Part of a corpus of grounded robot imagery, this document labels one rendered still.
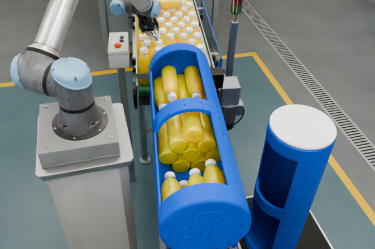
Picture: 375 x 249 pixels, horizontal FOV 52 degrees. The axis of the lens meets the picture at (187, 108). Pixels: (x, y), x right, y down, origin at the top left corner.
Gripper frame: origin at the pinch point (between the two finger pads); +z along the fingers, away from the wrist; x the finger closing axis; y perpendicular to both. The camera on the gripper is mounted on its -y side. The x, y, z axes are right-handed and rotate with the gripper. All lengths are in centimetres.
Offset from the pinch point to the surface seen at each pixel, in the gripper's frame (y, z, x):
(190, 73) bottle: 36.5, 1.6, 14.2
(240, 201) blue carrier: 110, -4, 23
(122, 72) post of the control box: 2.1, 11.2, -25.1
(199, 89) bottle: 47, 3, 16
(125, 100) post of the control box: 2.9, 29.1, -32.5
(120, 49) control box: 7.8, -5.7, -17.4
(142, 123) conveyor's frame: -13, 64, -38
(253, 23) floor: -217, 158, 65
